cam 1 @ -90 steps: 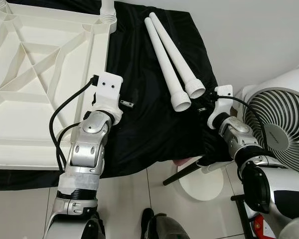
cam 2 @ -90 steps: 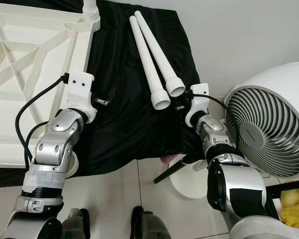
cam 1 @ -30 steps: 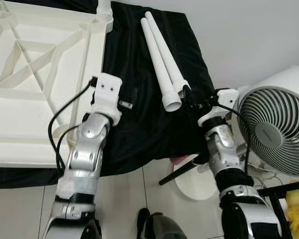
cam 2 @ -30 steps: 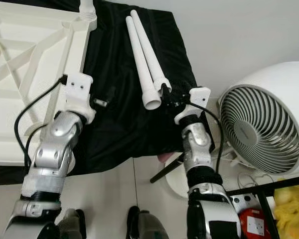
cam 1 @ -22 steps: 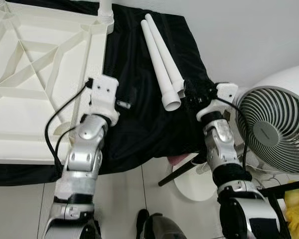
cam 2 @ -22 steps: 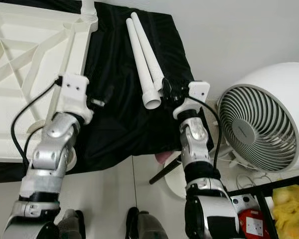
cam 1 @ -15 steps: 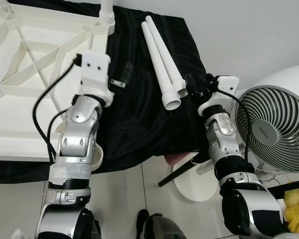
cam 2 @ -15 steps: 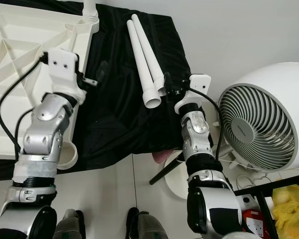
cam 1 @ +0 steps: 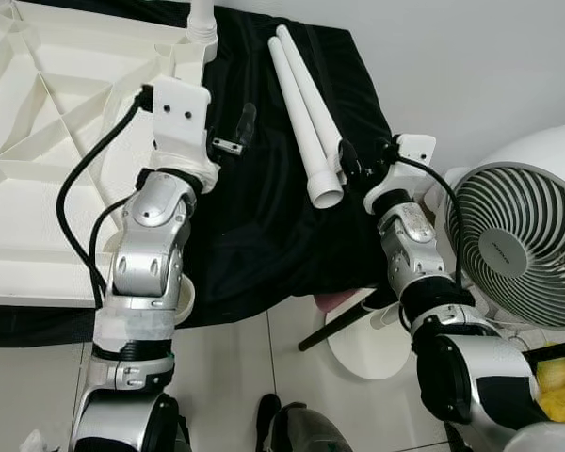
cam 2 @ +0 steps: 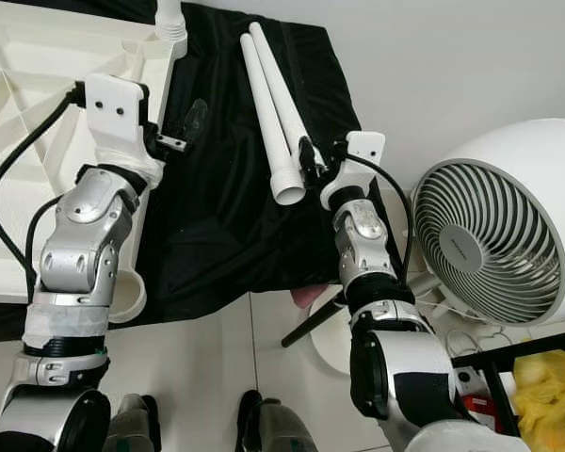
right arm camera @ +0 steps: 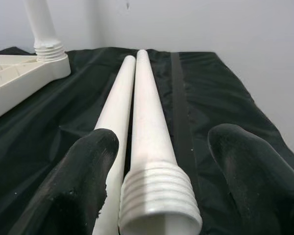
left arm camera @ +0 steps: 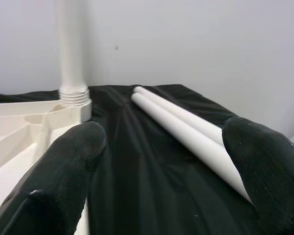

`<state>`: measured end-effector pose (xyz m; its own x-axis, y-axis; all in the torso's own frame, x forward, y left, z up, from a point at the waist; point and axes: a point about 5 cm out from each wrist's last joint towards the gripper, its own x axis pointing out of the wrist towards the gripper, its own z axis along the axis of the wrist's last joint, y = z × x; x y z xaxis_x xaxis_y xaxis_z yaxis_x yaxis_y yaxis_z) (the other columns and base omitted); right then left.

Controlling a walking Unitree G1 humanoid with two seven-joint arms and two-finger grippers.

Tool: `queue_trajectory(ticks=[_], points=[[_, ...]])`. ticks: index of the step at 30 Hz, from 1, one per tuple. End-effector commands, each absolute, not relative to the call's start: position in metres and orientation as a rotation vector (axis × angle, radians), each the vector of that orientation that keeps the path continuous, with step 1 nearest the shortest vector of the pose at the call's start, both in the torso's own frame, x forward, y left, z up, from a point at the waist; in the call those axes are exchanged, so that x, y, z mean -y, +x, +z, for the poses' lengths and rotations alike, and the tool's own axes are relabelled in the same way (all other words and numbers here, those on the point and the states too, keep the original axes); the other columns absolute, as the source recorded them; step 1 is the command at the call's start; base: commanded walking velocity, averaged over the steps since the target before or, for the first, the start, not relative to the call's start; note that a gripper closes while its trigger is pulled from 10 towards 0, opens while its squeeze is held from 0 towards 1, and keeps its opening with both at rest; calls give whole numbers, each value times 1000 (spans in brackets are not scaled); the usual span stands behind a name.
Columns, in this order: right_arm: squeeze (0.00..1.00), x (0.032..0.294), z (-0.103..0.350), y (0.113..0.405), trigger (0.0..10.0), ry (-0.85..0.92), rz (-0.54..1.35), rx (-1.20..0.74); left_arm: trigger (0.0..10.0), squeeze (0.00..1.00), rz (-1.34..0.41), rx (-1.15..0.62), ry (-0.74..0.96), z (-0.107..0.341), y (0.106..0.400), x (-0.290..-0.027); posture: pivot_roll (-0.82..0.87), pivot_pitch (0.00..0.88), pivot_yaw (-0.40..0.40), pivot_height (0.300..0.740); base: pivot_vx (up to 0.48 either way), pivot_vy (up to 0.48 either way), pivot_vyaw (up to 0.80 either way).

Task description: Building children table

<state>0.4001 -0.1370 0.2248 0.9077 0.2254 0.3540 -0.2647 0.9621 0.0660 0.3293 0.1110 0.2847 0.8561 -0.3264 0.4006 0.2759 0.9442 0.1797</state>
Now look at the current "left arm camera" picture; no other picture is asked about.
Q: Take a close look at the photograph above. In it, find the black tablecloth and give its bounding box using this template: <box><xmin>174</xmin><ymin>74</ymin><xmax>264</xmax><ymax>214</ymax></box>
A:
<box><xmin>0</xmin><ymin>84</ymin><xmax>294</xmax><ymax>235</ymax></box>

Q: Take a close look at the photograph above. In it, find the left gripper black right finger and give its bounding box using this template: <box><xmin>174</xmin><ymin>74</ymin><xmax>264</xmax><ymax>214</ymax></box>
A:
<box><xmin>220</xmin><ymin>117</ymin><xmax>294</xmax><ymax>235</ymax></box>

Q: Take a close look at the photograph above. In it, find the white plastic table top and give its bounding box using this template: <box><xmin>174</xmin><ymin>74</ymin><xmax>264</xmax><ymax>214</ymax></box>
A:
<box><xmin>0</xmin><ymin>94</ymin><xmax>93</xmax><ymax>235</ymax></box>

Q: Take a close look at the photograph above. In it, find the white plastic table leg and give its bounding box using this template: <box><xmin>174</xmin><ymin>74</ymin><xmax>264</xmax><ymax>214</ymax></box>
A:
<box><xmin>133</xmin><ymin>85</ymin><xmax>225</xmax><ymax>134</ymax></box>
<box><xmin>54</xmin><ymin>0</ymin><xmax>91</xmax><ymax>108</ymax></box>
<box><xmin>131</xmin><ymin>94</ymin><xmax>257</xmax><ymax>205</ymax></box>

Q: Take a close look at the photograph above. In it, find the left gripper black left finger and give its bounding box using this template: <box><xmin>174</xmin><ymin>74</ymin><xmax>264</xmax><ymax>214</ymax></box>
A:
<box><xmin>0</xmin><ymin>121</ymin><xmax>107</xmax><ymax>235</ymax></box>

